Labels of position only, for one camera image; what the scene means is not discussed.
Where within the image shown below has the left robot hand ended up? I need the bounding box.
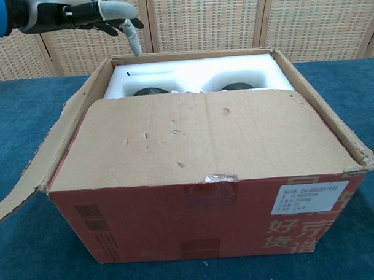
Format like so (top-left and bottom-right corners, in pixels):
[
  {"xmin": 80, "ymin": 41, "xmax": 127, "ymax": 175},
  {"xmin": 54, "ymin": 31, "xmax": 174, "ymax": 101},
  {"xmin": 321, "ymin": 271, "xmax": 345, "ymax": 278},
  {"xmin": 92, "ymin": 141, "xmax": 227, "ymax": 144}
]
[{"xmin": 15, "ymin": 0, "xmax": 147, "ymax": 63}]

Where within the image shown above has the red cardboard box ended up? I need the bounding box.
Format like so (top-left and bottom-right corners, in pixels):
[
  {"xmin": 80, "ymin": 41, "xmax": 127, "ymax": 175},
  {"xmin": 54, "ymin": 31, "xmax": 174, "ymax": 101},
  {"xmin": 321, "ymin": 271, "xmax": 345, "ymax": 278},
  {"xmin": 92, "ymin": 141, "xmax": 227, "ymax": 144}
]
[{"xmin": 0, "ymin": 44, "xmax": 374, "ymax": 270}]

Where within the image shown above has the black round part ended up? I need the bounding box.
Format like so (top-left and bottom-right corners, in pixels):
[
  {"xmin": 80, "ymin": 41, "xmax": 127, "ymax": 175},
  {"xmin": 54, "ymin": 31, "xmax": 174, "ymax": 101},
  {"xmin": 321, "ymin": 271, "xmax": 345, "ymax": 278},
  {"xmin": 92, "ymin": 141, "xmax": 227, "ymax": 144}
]
[
  {"xmin": 217, "ymin": 81, "xmax": 255, "ymax": 92},
  {"xmin": 131, "ymin": 86, "xmax": 171, "ymax": 98}
]

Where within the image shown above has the white foam insert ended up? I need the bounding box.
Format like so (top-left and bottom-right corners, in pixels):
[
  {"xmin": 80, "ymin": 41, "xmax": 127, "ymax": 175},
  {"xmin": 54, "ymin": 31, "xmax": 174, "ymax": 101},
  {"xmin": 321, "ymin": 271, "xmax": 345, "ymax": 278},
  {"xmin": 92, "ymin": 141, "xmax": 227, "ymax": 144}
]
[{"xmin": 101, "ymin": 52, "xmax": 297, "ymax": 103}]

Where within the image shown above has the blue carpet table mat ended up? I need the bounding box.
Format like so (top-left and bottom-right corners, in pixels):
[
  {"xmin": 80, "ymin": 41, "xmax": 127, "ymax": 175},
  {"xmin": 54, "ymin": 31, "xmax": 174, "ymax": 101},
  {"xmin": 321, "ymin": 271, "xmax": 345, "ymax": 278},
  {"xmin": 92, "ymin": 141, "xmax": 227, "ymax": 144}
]
[{"xmin": 0, "ymin": 56, "xmax": 374, "ymax": 280}]

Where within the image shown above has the woven folding screen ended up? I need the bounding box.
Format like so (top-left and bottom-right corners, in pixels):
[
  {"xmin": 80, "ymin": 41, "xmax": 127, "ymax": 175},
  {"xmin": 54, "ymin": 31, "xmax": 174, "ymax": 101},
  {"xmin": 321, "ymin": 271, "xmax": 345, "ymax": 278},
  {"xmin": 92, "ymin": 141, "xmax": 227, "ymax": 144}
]
[{"xmin": 0, "ymin": 0, "xmax": 374, "ymax": 84}]

